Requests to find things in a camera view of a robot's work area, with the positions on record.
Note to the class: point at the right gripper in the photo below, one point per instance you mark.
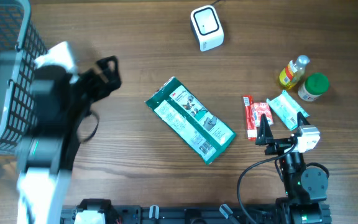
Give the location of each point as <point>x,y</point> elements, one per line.
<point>265,134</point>

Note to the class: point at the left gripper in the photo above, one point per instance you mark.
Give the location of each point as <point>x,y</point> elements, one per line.
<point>93,78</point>

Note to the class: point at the teal wet wipes pack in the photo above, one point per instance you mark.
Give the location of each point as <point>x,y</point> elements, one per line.
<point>286,108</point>

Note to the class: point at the small red white packet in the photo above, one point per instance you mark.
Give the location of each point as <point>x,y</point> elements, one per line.
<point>258,109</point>

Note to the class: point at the red snack stick packet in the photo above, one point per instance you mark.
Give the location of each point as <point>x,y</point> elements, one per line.
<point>251,128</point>

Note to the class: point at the yellow liquid soap bottle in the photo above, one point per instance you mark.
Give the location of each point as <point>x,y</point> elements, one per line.
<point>293,72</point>

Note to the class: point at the green round can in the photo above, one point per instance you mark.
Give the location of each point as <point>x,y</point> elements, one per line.
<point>313,87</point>

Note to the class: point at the green 3M gloves package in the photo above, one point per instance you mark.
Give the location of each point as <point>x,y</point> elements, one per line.
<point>204,132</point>

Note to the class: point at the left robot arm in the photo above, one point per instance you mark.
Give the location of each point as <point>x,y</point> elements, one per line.
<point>46,152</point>

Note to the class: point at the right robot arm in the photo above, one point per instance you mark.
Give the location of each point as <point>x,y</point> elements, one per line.
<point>305,184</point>

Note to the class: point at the white barcode scanner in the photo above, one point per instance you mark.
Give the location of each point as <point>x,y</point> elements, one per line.
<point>206,27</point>

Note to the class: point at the grey plastic mesh basket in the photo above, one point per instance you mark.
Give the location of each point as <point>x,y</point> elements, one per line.
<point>20,45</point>

